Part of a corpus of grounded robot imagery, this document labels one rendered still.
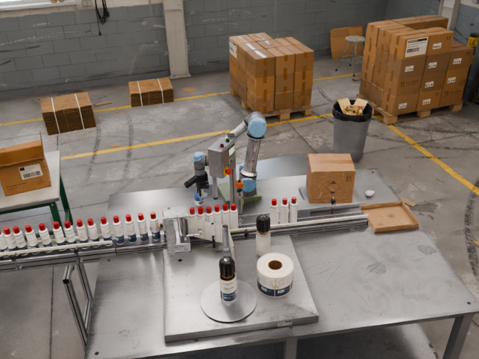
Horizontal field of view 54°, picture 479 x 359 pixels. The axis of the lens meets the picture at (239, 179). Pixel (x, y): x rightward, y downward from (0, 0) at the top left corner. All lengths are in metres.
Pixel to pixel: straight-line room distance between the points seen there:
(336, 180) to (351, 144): 2.21
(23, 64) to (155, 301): 5.96
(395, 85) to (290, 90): 1.34
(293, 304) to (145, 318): 0.80
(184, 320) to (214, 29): 6.31
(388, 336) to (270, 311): 1.11
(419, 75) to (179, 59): 3.86
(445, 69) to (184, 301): 5.04
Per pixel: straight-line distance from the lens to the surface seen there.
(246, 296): 2.65
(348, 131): 5.41
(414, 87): 6.57
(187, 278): 2.79
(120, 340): 2.63
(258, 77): 6.21
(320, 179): 3.29
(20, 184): 4.03
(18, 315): 4.18
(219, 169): 2.82
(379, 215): 3.39
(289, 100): 6.51
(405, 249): 3.15
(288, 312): 2.59
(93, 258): 3.16
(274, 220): 3.07
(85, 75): 8.19
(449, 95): 7.02
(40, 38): 8.04
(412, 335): 3.50
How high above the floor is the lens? 2.81
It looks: 33 degrees down
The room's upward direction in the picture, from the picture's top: 2 degrees counter-clockwise
